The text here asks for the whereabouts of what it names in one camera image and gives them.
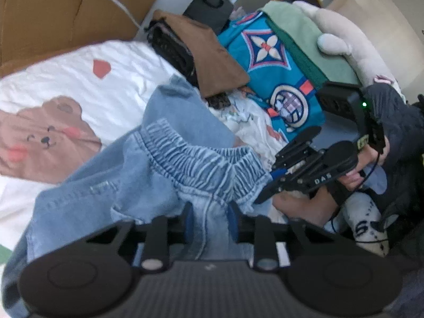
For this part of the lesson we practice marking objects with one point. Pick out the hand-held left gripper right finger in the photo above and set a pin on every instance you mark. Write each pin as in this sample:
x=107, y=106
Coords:
x=233, y=222

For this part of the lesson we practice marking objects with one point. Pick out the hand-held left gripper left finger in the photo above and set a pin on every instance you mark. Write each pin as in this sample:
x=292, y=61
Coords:
x=188, y=222

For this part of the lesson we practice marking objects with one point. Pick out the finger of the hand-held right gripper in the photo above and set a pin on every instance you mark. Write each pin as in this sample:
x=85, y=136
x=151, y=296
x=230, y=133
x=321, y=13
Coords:
x=276, y=185
x=298, y=145

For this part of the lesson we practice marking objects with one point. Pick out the light blue jeans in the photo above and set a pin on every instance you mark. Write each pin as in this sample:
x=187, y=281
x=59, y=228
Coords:
x=159, y=159

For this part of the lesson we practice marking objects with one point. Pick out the person's right hand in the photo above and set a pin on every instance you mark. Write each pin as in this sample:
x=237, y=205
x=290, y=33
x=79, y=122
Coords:
x=351, y=180

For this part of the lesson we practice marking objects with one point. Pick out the person's leg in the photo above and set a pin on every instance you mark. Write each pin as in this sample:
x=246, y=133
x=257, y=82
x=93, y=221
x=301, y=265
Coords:
x=304, y=208

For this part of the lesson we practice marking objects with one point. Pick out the white printed cloth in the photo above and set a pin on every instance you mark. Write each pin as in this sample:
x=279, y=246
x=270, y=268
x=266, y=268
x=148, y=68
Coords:
x=251, y=122

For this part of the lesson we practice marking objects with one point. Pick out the white printed sock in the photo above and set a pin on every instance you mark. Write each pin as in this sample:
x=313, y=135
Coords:
x=364, y=225

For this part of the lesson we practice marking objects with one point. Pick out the leopard print cloth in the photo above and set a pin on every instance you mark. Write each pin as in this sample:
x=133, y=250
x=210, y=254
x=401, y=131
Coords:
x=218, y=101

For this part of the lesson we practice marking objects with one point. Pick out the green cloth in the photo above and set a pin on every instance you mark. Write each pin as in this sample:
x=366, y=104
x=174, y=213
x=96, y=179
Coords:
x=308, y=39

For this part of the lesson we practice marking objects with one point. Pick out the cream plush toy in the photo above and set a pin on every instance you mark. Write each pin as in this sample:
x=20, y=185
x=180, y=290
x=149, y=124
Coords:
x=347, y=36

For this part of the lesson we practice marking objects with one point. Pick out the teal printed blanket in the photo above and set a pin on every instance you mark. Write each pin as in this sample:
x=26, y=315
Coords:
x=238, y=39

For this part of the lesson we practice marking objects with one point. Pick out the bear printed bedsheet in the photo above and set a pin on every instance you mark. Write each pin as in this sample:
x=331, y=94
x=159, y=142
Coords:
x=66, y=73

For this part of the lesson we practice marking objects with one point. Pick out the folded cardboard sheet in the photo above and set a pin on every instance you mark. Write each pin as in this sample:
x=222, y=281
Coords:
x=49, y=16

